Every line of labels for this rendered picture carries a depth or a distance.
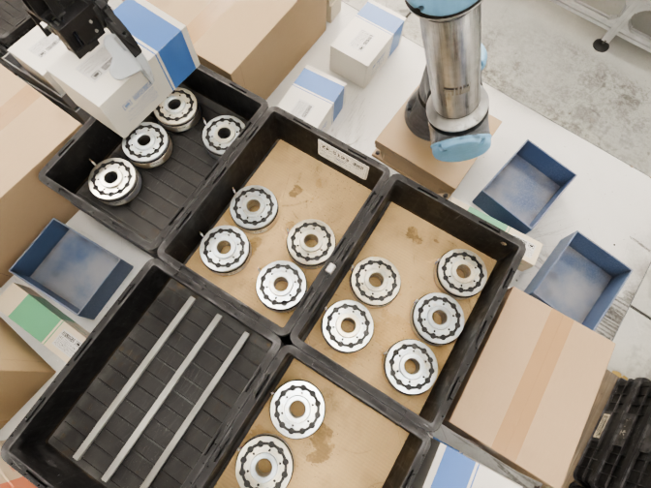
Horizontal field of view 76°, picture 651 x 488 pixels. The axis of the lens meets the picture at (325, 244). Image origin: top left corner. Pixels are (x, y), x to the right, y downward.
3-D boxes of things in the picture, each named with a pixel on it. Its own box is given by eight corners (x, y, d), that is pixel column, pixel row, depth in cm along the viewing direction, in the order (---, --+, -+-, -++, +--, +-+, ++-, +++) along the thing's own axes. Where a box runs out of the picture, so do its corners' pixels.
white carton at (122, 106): (153, 34, 80) (133, -8, 72) (201, 64, 78) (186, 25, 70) (76, 104, 75) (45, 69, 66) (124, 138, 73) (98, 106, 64)
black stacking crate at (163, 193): (177, 79, 105) (162, 45, 94) (275, 134, 101) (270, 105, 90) (69, 201, 94) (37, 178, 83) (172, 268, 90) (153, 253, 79)
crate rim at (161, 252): (272, 109, 92) (271, 103, 89) (391, 175, 87) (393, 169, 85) (157, 257, 81) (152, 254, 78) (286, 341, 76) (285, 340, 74)
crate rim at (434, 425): (391, 175, 87) (393, 169, 85) (523, 248, 83) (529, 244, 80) (286, 341, 76) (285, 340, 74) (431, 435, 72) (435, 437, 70)
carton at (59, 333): (11, 309, 97) (-9, 304, 92) (30, 288, 99) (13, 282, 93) (87, 368, 94) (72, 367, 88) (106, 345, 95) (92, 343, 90)
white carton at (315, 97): (307, 87, 118) (306, 64, 110) (344, 105, 117) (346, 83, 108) (270, 140, 113) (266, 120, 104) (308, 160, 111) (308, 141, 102)
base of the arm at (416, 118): (430, 80, 110) (440, 53, 100) (476, 115, 106) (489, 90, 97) (391, 115, 107) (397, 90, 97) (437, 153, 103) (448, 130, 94)
